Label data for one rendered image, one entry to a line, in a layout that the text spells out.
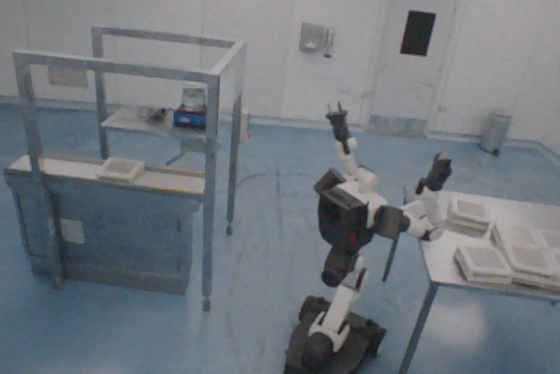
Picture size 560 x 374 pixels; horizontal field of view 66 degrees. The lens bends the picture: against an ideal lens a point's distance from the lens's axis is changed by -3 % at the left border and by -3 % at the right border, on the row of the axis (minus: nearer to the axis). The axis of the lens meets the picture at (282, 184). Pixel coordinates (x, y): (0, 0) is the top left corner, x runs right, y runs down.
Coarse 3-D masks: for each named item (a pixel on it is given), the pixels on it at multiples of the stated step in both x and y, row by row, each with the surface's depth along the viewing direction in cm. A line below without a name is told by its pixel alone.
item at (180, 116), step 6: (180, 108) 265; (174, 114) 262; (180, 114) 262; (186, 114) 262; (192, 114) 263; (198, 114) 263; (204, 114) 264; (174, 120) 264; (180, 120) 264; (186, 120) 264; (192, 120) 263; (198, 120) 263; (204, 120) 263; (204, 126) 265
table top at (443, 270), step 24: (408, 192) 319; (504, 216) 303; (528, 216) 307; (552, 216) 310; (432, 240) 266; (456, 240) 269; (480, 240) 272; (432, 264) 245; (456, 264) 247; (480, 288) 232; (504, 288) 232; (528, 288) 234; (552, 288) 236
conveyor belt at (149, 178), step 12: (24, 156) 303; (24, 168) 288; (48, 168) 292; (60, 168) 294; (72, 168) 295; (84, 168) 297; (96, 168) 299; (144, 180) 292; (156, 180) 293; (168, 180) 295; (180, 180) 297; (192, 180) 299; (204, 180) 300; (156, 192) 281
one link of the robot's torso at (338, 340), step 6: (318, 318) 275; (348, 324) 274; (312, 330) 268; (318, 330) 266; (324, 330) 265; (348, 330) 274; (330, 336) 263; (336, 336) 263; (342, 336) 266; (336, 342) 262; (342, 342) 268; (336, 348) 262
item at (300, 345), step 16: (320, 304) 304; (304, 320) 295; (352, 320) 296; (368, 320) 290; (304, 336) 282; (320, 336) 259; (352, 336) 287; (368, 336) 287; (288, 352) 269; (304, 352) 253; (320, 352) 250; (336, 352) 273; (352, 352) 275; (288, 368) 263; (304, 368) 257; (320, 368) 255; (336, 368) 263; (352, 368) 264
